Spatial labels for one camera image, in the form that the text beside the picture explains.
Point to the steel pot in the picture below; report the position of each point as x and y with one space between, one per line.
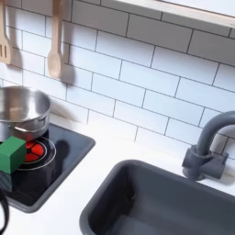
23 110

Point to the grey sink basin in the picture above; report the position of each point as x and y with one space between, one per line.
165 202

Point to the black stove top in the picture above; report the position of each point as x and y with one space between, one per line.
58 159

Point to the grey tap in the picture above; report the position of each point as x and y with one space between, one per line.
204 150

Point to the wooden spoon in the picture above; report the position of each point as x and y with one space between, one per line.
55 46

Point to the wooden slotted spatula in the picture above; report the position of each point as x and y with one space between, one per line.
4 42

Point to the green wooden block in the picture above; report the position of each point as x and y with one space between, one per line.
12 154

